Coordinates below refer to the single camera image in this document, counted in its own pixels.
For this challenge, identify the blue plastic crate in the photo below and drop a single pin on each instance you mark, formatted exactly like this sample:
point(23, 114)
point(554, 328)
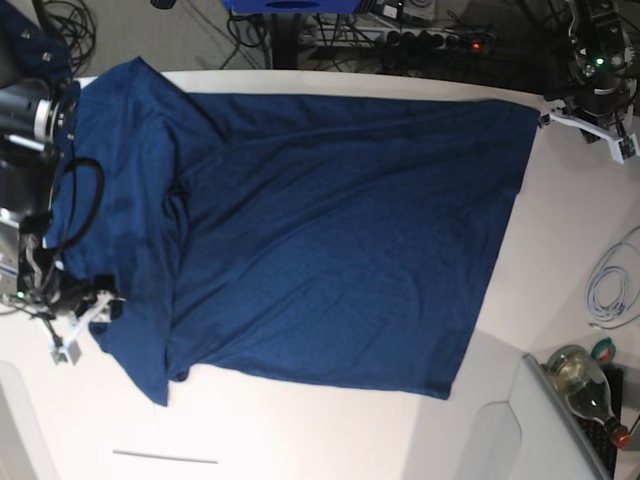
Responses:
point(291, 6)

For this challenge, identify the clear glass bottle red cap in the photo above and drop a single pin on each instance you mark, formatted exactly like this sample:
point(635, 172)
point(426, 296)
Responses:
point(584, 387)

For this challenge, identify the dark blue t-shirt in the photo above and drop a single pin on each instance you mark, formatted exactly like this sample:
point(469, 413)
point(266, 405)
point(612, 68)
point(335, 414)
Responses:
point(335, 241)

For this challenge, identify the green tape roll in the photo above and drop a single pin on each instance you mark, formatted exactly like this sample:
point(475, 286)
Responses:
point(604, 351)

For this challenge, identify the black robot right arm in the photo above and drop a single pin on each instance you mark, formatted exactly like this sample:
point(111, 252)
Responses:
point(39, 98)

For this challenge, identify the black power strip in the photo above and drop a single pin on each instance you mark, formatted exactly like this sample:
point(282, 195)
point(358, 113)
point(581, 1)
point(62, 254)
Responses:
point(449, 39)

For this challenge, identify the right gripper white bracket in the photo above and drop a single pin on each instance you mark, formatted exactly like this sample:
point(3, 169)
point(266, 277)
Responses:
point(69, 307)

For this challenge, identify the black table leg post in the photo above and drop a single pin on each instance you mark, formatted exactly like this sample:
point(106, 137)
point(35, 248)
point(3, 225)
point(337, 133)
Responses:
point(284, 34)

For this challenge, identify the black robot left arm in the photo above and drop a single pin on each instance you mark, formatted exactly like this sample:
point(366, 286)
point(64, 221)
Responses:
point(601, 83)

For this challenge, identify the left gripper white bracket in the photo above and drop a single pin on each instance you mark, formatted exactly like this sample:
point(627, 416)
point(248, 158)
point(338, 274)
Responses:
point(600, 115)

